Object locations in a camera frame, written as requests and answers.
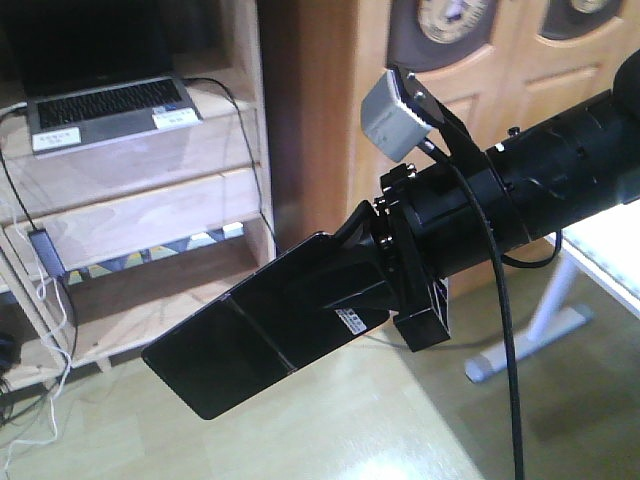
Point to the wooden wardrobe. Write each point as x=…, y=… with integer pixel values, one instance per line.
x=523, y=62

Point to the grey usb hub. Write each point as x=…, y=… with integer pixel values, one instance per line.
x=47, y=253

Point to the grey laptop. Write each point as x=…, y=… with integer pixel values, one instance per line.
x=94, y=72

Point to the black foldable smartphone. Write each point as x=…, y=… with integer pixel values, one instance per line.
x=253, y=336

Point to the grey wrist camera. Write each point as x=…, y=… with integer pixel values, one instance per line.
x=388, y=122

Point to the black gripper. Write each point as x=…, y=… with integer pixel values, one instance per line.
x=435, y=233

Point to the wooden desk shelf unit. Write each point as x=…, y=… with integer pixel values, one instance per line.
x=148, y=228

